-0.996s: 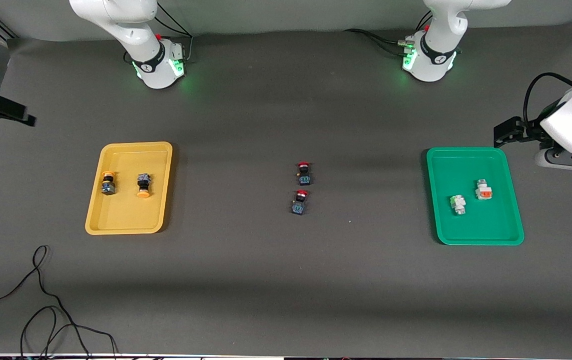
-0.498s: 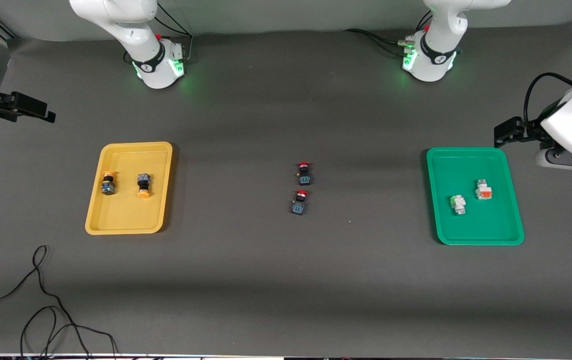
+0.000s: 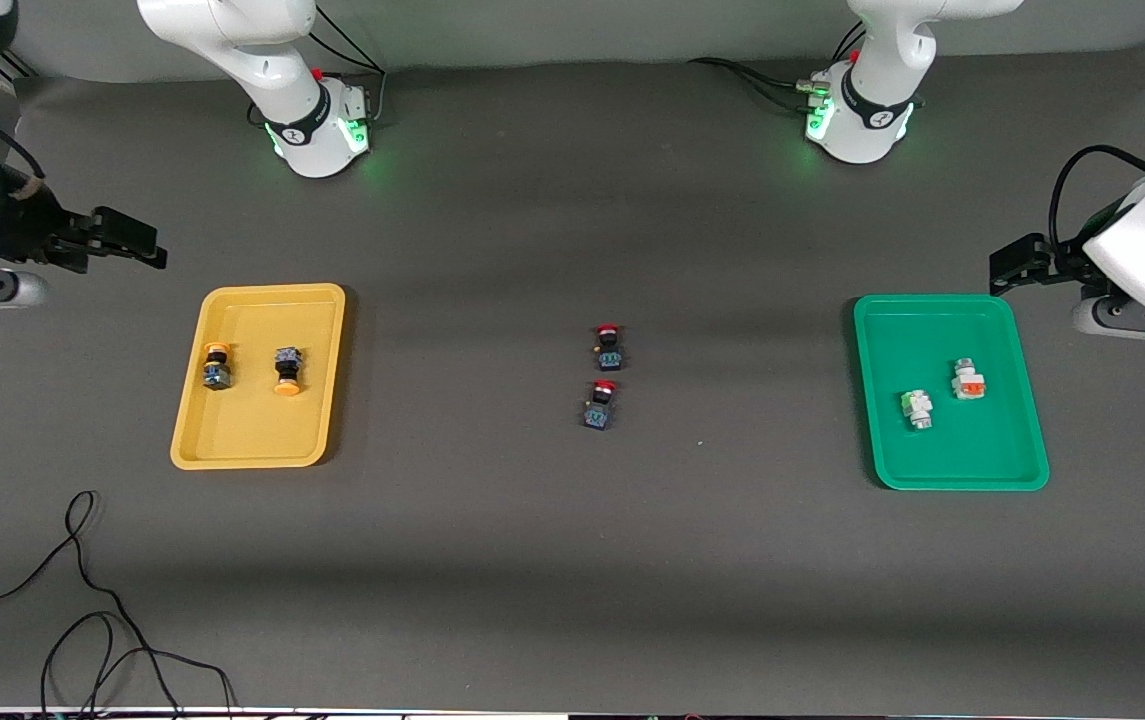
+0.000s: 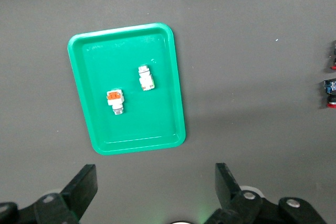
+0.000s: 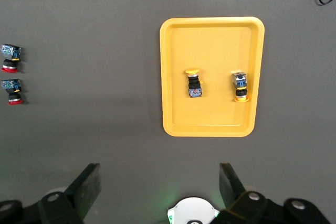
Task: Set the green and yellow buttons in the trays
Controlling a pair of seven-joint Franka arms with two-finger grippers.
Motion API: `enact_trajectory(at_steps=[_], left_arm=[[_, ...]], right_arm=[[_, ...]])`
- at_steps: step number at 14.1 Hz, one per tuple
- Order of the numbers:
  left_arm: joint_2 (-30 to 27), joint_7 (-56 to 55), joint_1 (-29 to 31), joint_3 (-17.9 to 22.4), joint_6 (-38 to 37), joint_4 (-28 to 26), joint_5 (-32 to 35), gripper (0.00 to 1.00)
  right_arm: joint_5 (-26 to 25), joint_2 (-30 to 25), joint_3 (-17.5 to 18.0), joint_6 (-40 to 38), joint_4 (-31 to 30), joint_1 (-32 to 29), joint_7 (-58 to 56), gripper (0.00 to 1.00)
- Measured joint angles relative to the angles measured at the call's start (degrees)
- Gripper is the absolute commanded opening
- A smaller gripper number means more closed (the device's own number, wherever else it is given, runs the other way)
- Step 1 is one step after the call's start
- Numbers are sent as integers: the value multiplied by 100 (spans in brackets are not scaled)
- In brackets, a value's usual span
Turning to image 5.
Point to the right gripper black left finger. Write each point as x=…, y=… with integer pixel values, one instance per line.
x=86, y=190

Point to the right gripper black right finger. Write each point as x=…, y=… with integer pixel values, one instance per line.
x=231, y=187

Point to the yellow mushroom push button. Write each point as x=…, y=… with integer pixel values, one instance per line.
x=239, y=81
x=194, y=87

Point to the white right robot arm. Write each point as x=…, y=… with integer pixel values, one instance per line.
x=191, y=208

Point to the red mushroom push button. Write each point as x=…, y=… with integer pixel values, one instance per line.
x=10, y=85
x=9, y=51

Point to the yellow plastic tray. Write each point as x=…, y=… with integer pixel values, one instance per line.
x=215, y=51

